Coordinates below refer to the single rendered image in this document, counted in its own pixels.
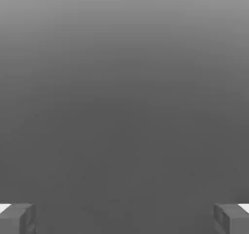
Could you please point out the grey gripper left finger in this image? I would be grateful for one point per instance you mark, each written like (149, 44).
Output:
(15, 218)

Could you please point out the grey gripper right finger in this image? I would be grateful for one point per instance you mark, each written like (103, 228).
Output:
(233, 218)

